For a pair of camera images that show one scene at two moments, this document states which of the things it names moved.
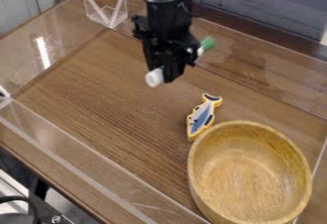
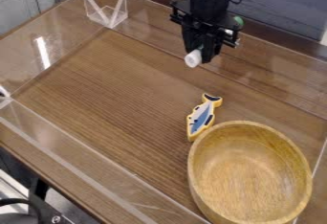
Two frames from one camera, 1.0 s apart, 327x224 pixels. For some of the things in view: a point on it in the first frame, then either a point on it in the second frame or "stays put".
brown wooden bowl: [249, 173] stays put
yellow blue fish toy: [201, 116] stays put
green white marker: [155, 76] -> [192, 56]
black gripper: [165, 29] -> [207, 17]
